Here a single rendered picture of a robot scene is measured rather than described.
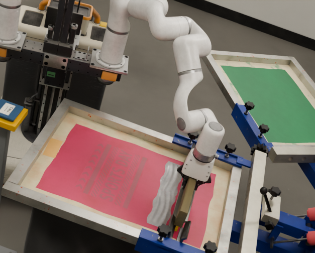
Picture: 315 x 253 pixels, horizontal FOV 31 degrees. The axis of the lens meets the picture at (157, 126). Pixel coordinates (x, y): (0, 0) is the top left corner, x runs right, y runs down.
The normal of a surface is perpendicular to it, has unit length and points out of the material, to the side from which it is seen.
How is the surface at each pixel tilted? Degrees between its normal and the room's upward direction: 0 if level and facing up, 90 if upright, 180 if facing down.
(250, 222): 0
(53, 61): 90
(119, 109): 0
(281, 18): 90
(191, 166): 91
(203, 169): 91
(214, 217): 0
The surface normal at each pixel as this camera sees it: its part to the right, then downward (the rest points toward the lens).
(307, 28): -0.22, 0.55
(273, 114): 0.26, -0.76
